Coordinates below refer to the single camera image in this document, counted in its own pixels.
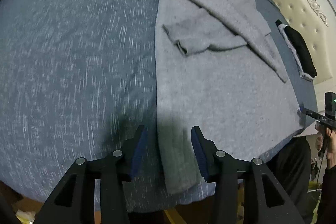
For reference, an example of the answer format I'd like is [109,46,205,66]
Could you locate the cream tufted headboard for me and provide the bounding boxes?
[265,0,336,135]

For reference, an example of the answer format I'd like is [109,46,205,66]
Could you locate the bed with blue-grey sheet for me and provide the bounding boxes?
[0,0,318,214]

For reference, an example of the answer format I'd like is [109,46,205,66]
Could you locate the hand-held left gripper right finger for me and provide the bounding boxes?
[191,126,305,224]

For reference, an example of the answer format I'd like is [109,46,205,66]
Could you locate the person's right forearm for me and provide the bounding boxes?
[316,161,336,224]

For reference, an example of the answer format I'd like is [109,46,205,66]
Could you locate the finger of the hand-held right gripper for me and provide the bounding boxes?
[299,106,322,122]

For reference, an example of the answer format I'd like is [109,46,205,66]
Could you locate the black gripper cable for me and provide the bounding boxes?
[312,158,323,185]

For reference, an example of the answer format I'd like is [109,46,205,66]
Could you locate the person's right hand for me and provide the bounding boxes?
[315,126,336,170]

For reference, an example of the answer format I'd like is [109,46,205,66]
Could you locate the folded black garment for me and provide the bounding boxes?
[275,19,318,77]

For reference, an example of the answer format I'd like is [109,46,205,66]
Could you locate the grey knit sweater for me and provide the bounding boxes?
[153,0,305,194]

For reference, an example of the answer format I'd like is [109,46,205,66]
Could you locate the yellow green cloth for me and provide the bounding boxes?
[307,182,322,224]

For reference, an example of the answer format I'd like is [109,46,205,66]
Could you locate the person's black trousers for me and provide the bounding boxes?
[259,136,311,215]

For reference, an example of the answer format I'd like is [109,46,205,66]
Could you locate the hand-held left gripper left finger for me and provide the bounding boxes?
[34,124,148,224]

